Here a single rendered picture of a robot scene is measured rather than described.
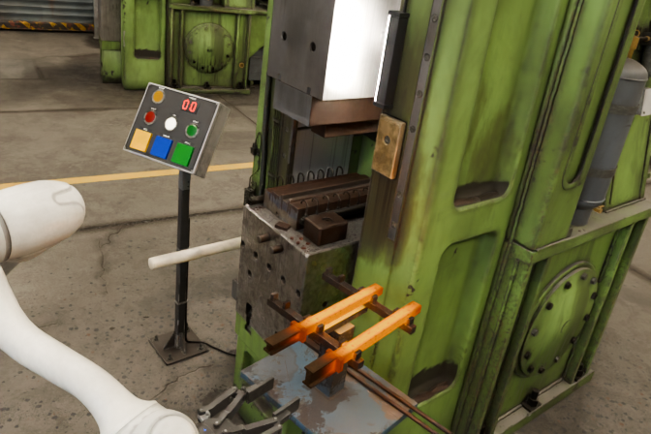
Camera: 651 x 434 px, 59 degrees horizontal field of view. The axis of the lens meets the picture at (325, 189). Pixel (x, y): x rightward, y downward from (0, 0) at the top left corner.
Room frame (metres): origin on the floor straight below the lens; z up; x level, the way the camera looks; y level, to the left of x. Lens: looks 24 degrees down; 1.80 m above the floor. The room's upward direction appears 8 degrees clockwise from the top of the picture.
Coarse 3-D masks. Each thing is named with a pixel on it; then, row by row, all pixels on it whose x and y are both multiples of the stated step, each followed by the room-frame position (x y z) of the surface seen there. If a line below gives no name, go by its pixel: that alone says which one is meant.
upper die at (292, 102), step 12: (276, 84) 1.82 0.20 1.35; (288, 84) 1.78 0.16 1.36; (276, 96) 1.82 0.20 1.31; (288, 96) 1.77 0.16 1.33; (300, 96) 1.72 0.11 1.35; (312, 96) 1.68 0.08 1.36; (276, 108) 1.81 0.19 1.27; (288, 108) 1.76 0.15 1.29; (300, 108) 1.71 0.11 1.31; (312, 108) 1.68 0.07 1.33; (324, 108) 1.71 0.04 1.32; (336, 108) 1.74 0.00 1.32; (348, 108) 1.78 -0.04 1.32; (360, 108) 1.81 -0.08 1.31; (372, 108) 1.84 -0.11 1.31; (300, 120) 1.71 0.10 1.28; (312, 120) 1.69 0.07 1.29; (324, 120) 1.71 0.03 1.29; (336, 120) 1.75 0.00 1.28; (348, 120) 1.78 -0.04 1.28; (360, 120) 1.82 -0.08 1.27
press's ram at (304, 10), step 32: (288, 0) 1.81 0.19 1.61; (320, 0) 1.69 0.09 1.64; (352, 0) 1.68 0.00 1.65; (384, 0) 1.76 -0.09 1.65; (288, 32) 1.79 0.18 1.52; (320, 32) 1.68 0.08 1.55; (352, 32) 1.69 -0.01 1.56; (384, 32) 1.76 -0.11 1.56; (288, 64) 1.78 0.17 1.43; (320, 64) 1.66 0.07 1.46; (352, 64) 1.70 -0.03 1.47; (320, 96) 1.65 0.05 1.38; (352, 96) 1.71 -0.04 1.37
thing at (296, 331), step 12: (372, 288) 1.35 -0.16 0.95; (348, 300) 1.27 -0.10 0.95; (360, 300) 1.28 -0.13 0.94; (324, 312) 1.21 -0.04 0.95; (336, 312) 1.21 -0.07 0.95; (348, 312) 1.25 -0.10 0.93; (300, 324) 1.15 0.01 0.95; (312, 324) 1.15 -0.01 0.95; (324, 324) 1.18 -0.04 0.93; (276, 336) 1.08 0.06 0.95; (288, 336) 1.09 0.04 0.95; (300, 336) 1.11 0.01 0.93; (264, 348) 1.06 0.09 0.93; (276, 348) 1.07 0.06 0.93
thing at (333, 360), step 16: (416, 304) 1.30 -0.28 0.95; (384, 320) 1.21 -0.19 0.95; (400, 320) 1.22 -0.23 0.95; (368, 336) 1.13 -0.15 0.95; (384, 336) 1.17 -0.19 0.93; (336, 352) 1.06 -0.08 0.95; (352, 352) 1.07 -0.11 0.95; (304, 368) 0.98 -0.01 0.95; (320, 368) 0.99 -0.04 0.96; (336, 368) 1.03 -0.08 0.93; (304, 384) 0.98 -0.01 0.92
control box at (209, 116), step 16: (144, 96) 2.15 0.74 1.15; (176, 96) 2.11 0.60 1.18; (192, 96) 2.09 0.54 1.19; (144, 112) 2.11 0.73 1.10; (160, 112) 2.09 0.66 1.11; (176, 112) 2.07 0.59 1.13; (192, 112) 2.05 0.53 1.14; (208, 112) 2.03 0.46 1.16; (224, 112) 2.07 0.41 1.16; (144, 128) 2.07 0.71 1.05; (160, 128) 2.05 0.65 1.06; (176, 128) 2.03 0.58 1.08; (208, 128) 1.99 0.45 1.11; (128, 144) 2.05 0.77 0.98; (176, 144) 1.99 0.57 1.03; (192, 144) 1.98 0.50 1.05; (208, 144) 1.99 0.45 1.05; (160, 160) 1.98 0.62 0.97; (192, 160) 1.94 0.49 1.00; (208, 160) 1.99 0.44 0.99
